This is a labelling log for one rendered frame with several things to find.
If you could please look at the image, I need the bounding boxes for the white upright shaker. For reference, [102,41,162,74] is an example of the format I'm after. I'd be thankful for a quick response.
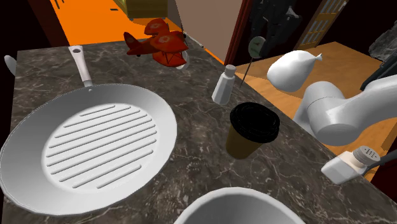
[211,64,237,105]

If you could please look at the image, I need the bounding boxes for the brown cup with black lid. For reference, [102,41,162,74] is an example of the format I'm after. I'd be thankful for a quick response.
[225,102,281,160]

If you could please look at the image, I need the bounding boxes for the red toy biplane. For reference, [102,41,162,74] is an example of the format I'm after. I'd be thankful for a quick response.
[123,18,190,67]

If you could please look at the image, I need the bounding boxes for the green dial probe thermometer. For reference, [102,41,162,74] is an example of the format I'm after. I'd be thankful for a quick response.
[239,36,267,88]

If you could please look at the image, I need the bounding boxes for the white tied pouch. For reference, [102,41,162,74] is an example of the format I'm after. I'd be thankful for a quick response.
[267,50,324,93]

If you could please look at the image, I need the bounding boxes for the white bowl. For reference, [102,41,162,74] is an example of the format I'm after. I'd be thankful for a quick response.
[173,186,306,224]

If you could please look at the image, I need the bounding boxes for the white ridged grill pan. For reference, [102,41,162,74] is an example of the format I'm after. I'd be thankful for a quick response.
[0,45,178,216]

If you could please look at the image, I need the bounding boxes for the yellow-green wooden cabinet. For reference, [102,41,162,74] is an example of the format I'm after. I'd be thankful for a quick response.
[112,0,170,21]

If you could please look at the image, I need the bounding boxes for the wooden door with glass panes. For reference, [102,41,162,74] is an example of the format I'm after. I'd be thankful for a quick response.
[293,0,349,50]

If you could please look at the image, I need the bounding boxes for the white shaker with grey cap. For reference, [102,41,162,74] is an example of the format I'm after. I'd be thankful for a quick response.
[321,145,381,185]

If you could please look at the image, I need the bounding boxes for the small white rounded object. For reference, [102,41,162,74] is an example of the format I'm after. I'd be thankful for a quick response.
[4,55,17,76]

